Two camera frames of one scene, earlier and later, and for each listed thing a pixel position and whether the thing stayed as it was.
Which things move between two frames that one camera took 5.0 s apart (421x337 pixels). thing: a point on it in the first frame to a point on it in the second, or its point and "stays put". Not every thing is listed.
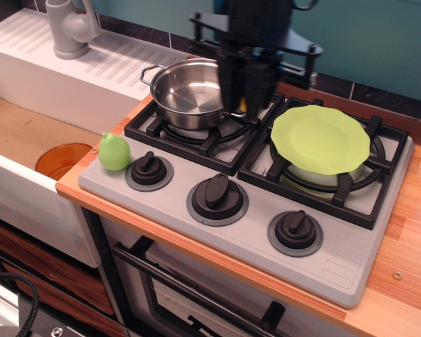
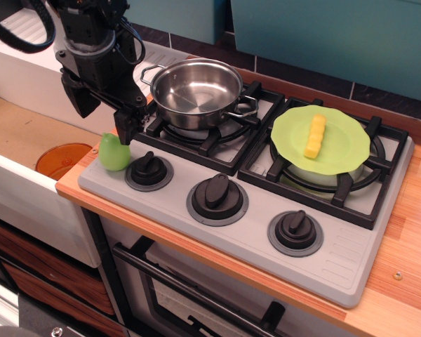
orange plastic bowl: x=56 y=160 stays put
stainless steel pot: x=187 y=94 stays put
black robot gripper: x=257 y=25 to x=104 y=64
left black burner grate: x=224 y=147 stays put
